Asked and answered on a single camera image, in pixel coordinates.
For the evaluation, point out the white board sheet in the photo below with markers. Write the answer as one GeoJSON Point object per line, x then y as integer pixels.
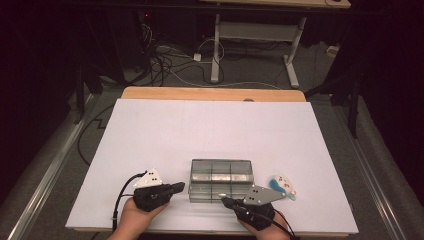
{"type": "Point", "coordinates": [200, 133]}

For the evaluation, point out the person's left hand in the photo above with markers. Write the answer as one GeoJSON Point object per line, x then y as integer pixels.
{"type": "Point", "coordinates": [133, 220]}

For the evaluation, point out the clear plastic compartment box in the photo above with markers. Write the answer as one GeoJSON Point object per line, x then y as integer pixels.
{"type": "Point", "coordinates": [220, 176]}

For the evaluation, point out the metal floor rail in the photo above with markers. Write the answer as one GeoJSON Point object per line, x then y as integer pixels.
{"type": "Point", "coordinates": [46, 180]}
{"type": "Point", "coordinates": [370, 173]}

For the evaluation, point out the wooden table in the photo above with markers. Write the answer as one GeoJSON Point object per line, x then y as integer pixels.
{"type": "Point", "coordinates": [200, 93]}

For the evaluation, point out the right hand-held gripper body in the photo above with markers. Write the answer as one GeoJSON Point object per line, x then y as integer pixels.
{"type": "Point", "coordinates": [260, 196]}

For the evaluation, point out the white metal desk frame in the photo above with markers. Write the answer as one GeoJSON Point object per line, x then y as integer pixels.
{"type": "Point", "coordinates": [256, 31]}

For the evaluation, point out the small white blue plush toy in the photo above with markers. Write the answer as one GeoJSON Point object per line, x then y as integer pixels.
{"type": "Point", "coordinates": [283, 186]}

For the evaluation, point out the light wooden desk top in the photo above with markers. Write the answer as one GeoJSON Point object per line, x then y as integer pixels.
{"type": "Point", "coordinates": [276, 3]}

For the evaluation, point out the person's right hand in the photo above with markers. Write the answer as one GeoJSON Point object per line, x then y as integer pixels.
{"type": "Point", "coordinates": [270, 231]}

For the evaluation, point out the black stand leg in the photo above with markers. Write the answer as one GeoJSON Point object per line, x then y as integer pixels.
{"type": "Point", "coordinates": [353, 106]}
{"type": "Point", "coordinates": [80, 90]}

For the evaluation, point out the white power adapter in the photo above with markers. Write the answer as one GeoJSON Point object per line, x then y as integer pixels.
{"type": "Point", "coordinates": [197, 57]}

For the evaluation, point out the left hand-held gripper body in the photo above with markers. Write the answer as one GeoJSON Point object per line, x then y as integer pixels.
{"type": "Point", "coordinates": [150, 196]}

